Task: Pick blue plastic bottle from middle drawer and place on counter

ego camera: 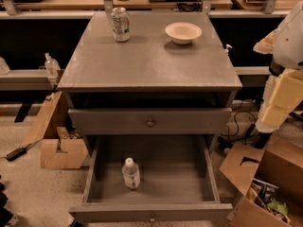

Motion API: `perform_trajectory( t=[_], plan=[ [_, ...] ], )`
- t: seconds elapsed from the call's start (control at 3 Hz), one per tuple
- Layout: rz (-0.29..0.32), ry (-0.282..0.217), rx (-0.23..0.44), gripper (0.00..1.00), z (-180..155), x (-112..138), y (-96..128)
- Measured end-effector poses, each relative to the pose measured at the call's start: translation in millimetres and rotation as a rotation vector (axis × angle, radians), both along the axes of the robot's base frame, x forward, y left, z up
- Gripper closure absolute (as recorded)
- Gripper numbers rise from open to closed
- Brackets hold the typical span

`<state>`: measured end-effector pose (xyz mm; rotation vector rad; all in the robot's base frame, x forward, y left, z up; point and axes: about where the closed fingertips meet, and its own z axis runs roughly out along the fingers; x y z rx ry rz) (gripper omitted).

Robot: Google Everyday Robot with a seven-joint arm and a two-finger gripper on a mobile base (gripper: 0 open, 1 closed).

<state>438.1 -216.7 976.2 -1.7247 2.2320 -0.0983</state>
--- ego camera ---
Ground clear plastic water bottle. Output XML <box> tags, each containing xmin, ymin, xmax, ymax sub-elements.
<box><xmin>122</xmin><ymin>157</ymin><xmax>140</xmax><ymax>190</ymax></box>

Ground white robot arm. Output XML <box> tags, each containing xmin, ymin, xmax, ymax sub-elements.
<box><xmin>253</xmin><ymin>1</ymin><xmax>303</xmax><ymax>133</ymax></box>

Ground grey wooden drawer cabinet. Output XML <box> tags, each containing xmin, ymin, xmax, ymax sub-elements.
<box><xmin>57</xmin><ymin>10</ymin><xmax>243</xmax><ymax>227</ymax></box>

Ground closed grey top drawer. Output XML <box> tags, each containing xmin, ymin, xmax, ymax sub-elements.
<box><xmin>68</xmin><ymin>108</ymin><xmax>231</xmax><ymax>136</ymax></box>

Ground open grey middle drawer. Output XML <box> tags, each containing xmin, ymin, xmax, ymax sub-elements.
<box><xmin>69</xmin><ymin>135</ymin><xmax>232</xmax><ymax>226</ymax></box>

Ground clear bottle on shelf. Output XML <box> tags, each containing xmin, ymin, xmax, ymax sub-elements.
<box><xmin>45</xmin><ymin>53</ymin><xmax>61</xmax><ymax>77</ymax></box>

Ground white ceramic bowl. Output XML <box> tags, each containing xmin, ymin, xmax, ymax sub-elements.
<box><xmin>165</xmin><ymin>22</ymin><xmax>202</xmax><ymax>44</ymax></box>

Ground silver green soda can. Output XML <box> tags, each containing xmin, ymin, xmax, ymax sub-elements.
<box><xmin>111</xmin><ymin>7</ymin><xmax>130</xmax><ymax>42</ymax></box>

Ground white pump dispenser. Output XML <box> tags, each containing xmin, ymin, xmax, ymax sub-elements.
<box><xmin>224</xmin><ymin>44</ymin><xmax>233</xmax><ymax>55</ymax></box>

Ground cardboard box left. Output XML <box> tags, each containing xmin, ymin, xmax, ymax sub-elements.
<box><xmin>22</xmin><ymin>92</ymin><xmax>91</xmax><ymax>169</ymax></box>

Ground open cardboard box right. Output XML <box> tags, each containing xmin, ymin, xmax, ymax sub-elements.
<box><xmin>220</xmin><ymin>135</ymin><xmax>303</xmax><ymax>227</ymax></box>

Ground black power adapter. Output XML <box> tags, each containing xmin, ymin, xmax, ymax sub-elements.
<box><xmin>6</xmin><ymin>148</ymin><xmax>27</xmax><ymax>162</ymax></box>

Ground black cables on floor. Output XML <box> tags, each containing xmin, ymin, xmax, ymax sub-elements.
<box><xmin>217</xmin><ymin>99</ymin><xmax>265</xmax><ymax>149</ymax></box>

